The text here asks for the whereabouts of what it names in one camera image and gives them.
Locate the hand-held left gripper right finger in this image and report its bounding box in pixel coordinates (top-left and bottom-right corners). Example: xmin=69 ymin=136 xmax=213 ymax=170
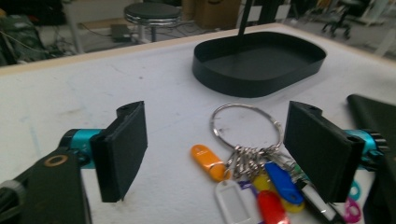
xmin=283 ymin=100 xmax=389 ymax=203

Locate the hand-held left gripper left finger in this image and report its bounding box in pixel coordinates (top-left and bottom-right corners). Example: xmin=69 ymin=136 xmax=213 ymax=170
xmin=60 ymin=100 xmax=149 ymax=203

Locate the key ring with coloured tags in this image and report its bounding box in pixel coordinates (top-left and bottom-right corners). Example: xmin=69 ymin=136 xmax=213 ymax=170
xmin=190 ymin=103 xmax=362 ymax=224

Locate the black oval tray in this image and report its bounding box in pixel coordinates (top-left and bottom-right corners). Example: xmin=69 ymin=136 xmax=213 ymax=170
xmin=191 ymin=31 xmax=327 ymax=99

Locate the black power adapter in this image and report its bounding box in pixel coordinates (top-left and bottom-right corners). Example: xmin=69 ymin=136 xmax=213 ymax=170
xmin=110 ymin=23 xmax=133 ymax=43

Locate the black office chair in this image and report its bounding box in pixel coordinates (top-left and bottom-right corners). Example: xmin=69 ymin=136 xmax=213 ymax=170
xmin=321 ymin=0 xmax=362 ymax=40

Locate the round black stool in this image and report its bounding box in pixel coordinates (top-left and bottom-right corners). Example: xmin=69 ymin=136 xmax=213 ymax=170
xmin=123 ymin=2 xmax=182 ymax=43

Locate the black stand pole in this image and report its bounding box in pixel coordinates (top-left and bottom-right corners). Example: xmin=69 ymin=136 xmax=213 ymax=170
xmin=237 ymin=0 xmax=255 ymax=36

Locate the cardboard box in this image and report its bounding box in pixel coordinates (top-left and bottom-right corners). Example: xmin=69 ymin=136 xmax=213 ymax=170
xmin=181 ymin=0 xmax=242 ymax=31

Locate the white metal frame leg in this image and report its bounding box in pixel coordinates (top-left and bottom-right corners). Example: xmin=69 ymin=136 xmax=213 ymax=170
xmin=63 ymin=2 xmax=86 ymax=54

